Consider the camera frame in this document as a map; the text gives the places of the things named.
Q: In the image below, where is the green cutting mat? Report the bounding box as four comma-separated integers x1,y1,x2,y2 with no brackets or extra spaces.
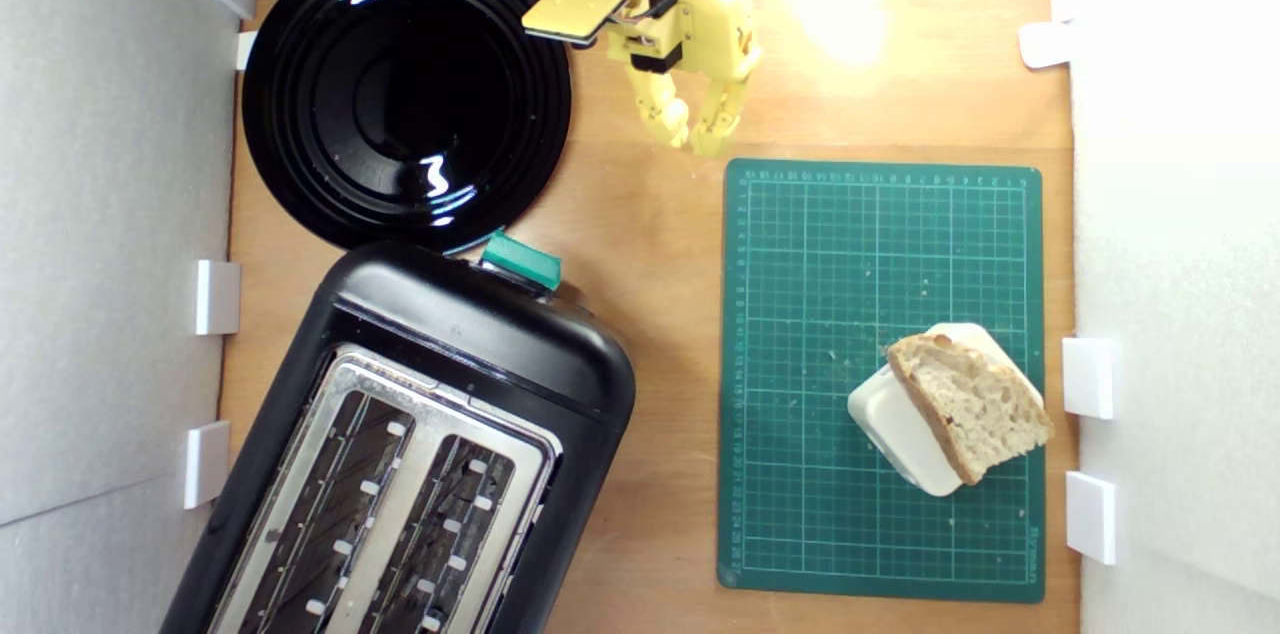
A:
717,158,1046,605

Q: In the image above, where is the black plate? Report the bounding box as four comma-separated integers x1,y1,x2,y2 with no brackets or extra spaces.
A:
242,0,573,255

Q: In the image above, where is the green toaster lever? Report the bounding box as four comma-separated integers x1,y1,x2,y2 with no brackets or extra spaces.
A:
480,230,563,292

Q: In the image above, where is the wrist camera on yellow plate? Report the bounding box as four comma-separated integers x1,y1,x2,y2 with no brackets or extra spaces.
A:
522,0,651,48

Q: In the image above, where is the black two-slot toaster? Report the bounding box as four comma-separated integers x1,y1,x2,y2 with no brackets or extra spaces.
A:
160,239,638,634

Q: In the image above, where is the white block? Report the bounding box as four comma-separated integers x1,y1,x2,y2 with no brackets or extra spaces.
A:
847,322,1046,498

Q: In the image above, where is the brown bread slice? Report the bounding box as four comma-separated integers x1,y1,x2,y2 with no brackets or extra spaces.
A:
886,332,1056,487

